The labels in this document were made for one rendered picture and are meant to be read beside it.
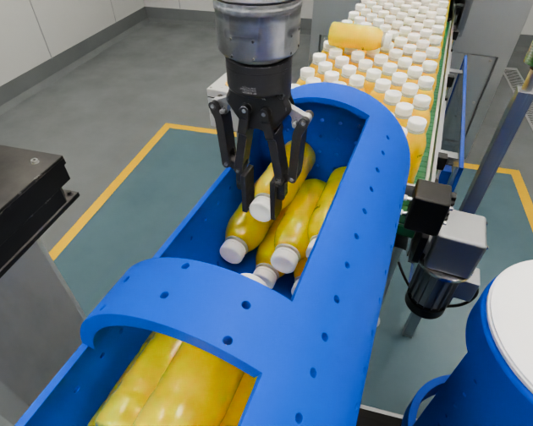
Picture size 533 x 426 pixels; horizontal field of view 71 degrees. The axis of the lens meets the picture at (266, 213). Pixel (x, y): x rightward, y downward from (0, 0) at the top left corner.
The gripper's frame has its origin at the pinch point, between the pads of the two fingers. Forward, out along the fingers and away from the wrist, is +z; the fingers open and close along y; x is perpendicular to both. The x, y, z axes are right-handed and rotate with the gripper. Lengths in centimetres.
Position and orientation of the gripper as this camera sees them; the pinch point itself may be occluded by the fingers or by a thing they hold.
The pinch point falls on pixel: (261, 193)
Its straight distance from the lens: 55.6
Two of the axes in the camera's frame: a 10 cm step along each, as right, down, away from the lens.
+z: 0.1, 7.4, 6.8
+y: 9.3, 2.5, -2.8
